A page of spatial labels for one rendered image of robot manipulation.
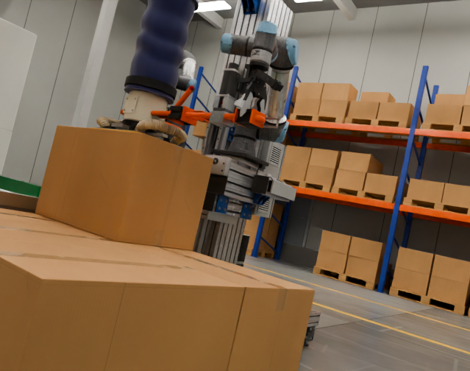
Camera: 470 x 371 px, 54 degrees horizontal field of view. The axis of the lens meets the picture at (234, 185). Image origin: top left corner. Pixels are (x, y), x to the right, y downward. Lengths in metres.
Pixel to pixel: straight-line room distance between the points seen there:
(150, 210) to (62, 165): 0.50
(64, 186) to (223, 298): 1.03
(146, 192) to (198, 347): 0.72
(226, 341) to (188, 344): 0.15
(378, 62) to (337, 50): 1.11
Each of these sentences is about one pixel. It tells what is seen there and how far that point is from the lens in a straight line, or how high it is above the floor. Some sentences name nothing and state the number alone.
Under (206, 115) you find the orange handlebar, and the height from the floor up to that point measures 1.07.
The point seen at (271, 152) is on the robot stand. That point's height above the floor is 1.15.
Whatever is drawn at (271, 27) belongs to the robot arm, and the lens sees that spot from 1.74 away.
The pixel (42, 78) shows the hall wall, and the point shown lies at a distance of 12.55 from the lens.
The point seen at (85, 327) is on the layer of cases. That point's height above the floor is 0.45.
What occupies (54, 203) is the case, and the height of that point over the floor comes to 0.61.
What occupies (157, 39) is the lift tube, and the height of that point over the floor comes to 1.38.
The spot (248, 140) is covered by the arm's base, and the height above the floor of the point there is 1.11.
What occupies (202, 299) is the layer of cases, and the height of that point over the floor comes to 0.51.
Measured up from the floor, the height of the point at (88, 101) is 1.65.
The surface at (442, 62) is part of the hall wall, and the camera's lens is 10.94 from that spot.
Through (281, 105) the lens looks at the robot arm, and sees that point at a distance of 2.31.
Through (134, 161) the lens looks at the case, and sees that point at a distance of 1.71.
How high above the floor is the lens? 0.72
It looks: 4 degrees up
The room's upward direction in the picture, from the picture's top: 13 degrees clockwise
